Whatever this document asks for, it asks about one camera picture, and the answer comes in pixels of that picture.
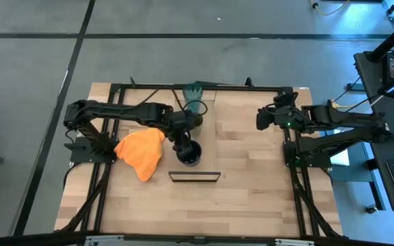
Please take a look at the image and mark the black cup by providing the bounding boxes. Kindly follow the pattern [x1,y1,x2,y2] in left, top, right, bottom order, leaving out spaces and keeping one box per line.
[176,139,203,167]

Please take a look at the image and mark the black-framed small shelf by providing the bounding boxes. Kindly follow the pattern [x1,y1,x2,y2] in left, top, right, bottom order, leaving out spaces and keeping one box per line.
[162,98,222,183]

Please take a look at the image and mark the black aluminium table frame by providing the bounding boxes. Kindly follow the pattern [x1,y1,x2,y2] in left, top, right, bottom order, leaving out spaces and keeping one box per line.
[60,77,343,242]

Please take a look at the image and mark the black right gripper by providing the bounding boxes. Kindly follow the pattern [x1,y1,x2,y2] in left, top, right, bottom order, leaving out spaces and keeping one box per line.
[256,91,309,135]

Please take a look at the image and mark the dark grey side desk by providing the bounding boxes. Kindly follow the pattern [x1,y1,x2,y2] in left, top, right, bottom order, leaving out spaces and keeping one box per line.
[353,50,394,215]

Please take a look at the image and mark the yellow cable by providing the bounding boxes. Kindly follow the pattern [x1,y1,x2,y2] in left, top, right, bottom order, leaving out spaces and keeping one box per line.
[310,0,351,17]

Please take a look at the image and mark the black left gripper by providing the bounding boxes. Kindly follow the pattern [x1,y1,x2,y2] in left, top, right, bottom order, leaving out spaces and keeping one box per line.
[164,109,205,155]

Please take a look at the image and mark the black slanted stand pole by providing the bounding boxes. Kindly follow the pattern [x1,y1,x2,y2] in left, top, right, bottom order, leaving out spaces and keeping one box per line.
[367,12,394,63]

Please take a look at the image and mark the orange cloth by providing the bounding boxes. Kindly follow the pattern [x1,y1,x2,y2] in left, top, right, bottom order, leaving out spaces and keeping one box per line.
[114,127,166,183]

